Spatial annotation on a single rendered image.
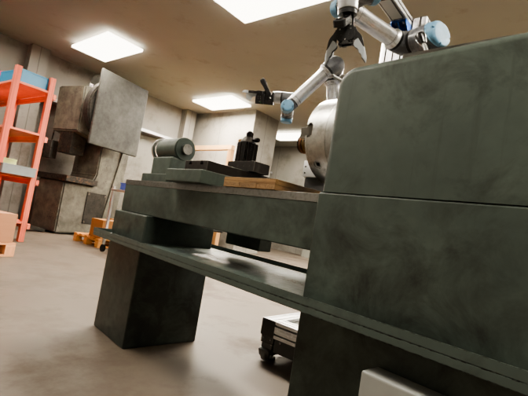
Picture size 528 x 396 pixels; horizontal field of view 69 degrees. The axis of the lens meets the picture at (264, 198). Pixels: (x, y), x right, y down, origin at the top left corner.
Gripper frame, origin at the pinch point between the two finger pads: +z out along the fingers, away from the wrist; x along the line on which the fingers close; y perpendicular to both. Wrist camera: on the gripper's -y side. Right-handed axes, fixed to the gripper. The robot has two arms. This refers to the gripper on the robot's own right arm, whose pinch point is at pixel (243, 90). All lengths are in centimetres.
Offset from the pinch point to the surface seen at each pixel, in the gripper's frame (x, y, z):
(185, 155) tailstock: -41, 40, 20
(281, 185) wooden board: -111, 34, -48
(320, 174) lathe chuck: -111, 28, -61
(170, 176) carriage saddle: -81, 44, 10
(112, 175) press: 391, 167, 348
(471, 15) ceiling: 222, -102, -174
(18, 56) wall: 369, -29, 521
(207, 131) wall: 672, 91, 272
